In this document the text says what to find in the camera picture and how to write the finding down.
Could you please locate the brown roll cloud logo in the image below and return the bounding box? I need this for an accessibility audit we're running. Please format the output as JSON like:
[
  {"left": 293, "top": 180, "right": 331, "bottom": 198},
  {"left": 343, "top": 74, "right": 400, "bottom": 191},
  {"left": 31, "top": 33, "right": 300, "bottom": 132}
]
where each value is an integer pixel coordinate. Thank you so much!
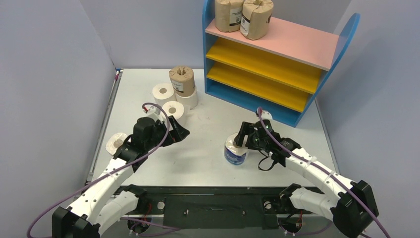
[{"left": 240, "top": 0, "right": 274, "bottom": 40}]

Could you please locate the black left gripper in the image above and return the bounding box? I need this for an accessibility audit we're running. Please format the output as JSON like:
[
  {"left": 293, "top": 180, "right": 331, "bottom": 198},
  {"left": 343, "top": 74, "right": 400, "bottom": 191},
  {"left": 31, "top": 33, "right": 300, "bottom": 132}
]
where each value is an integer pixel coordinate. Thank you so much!
[{"left": 145, "top": 116, "right": 189, "bottom": 150}]

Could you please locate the brown roll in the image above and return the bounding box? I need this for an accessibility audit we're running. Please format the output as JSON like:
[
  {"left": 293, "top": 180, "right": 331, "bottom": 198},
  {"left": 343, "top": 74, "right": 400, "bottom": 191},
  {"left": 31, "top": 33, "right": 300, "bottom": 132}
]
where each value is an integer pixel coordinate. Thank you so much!
[
  {"left": 169, "top": 65, "right": 195, "bottom": 97},
  {"left": 214, "top": 0, "right": 244, "bottom": 32}
]

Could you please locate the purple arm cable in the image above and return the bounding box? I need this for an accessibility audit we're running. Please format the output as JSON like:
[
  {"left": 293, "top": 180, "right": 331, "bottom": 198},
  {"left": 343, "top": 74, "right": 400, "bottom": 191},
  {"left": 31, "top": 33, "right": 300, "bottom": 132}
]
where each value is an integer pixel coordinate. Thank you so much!
[
  {"left": 26, "top": 103, "right": 181, "bottom": 238},
  {"left": 257, "top": 107, "right": 383, "bottom": 238}
]

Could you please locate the blue plastic tissue roll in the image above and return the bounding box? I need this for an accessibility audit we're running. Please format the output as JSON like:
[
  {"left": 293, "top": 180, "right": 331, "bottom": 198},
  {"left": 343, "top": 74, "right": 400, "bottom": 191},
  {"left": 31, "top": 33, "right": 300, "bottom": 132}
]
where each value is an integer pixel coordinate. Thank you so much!
[{"left": 224, "top": 133, "right": 249, "bottom": 165}]

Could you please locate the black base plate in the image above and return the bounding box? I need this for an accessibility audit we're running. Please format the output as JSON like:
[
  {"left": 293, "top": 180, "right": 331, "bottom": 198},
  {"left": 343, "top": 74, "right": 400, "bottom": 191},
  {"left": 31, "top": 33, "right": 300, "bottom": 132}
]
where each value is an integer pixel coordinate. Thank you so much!
[{"left": 128, "top": 186, "right": 300, "bottom": 230}]

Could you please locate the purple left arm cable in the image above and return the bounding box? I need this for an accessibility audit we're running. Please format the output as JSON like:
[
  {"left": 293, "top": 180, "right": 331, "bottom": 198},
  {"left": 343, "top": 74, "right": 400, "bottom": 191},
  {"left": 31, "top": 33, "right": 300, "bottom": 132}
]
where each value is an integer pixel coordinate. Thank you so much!
[{"left": 26, "top": 103, "right": 181, "bottom": 238}]

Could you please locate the aluminium rail frame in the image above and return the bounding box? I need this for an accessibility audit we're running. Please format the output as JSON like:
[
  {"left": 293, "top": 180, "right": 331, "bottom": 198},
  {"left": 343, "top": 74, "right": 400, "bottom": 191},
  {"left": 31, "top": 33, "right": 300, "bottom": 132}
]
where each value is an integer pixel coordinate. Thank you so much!
[{"left": 79, "top": 69, "right": 344, "bottom": 237}]

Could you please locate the white paper roll under stack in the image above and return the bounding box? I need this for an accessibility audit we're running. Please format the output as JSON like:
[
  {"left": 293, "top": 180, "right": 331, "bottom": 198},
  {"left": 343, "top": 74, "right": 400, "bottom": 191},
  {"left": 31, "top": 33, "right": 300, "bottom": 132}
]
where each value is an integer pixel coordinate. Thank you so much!
[{"left": 175, "top": 88, "right": 198, "bottom": 109}]

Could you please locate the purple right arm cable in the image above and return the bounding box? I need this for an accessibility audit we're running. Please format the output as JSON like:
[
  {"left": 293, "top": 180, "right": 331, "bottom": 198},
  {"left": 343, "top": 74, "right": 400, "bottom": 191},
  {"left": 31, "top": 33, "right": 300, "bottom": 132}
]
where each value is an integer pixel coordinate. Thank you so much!
[{"left": 257, "top": 107, "right": 383, "bottom": 238}]

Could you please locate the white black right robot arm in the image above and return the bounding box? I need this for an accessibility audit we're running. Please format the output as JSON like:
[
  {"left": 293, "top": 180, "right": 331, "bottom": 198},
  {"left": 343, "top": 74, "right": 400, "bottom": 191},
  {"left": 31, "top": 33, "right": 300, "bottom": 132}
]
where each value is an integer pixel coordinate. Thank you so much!
[{"left": 232, "top": 119, "right": 379, "bottom": 238}]

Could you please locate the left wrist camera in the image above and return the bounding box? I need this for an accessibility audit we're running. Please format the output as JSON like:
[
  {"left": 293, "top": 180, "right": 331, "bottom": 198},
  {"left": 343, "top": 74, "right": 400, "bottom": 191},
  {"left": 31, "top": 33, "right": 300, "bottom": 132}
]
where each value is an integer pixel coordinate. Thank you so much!
[{"left": 143, "top": 106, "right": 162, "bottom": 121}]

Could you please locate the colourful wooden shelf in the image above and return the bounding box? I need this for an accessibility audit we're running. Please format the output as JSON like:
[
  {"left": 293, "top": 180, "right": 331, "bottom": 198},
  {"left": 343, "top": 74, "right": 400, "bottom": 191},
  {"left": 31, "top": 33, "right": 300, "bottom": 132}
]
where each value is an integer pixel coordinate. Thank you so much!
[{"left": 202, "top": 0, "right": 360, "bottom": 127}]

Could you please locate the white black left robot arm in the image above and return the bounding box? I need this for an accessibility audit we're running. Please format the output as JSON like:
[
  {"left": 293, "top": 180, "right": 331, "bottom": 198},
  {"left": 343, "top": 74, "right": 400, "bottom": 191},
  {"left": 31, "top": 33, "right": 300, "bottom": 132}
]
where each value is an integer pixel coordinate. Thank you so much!
[{"left": 52, "top": 116, "right": 190, "bottom": 238}]

